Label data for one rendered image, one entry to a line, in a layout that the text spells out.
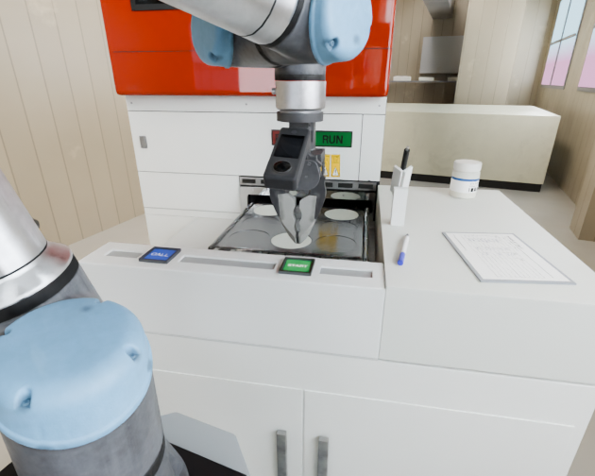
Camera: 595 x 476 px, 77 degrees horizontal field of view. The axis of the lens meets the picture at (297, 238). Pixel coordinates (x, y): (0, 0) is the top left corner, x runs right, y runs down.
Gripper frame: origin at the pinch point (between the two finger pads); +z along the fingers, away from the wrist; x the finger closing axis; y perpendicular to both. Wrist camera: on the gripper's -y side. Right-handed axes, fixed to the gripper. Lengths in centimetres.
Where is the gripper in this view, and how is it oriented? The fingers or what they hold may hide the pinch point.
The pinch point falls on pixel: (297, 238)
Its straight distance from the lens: 62.7
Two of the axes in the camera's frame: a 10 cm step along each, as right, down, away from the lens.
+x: -9.8, -0.7, 1.6
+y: 1.7, -3.8, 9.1
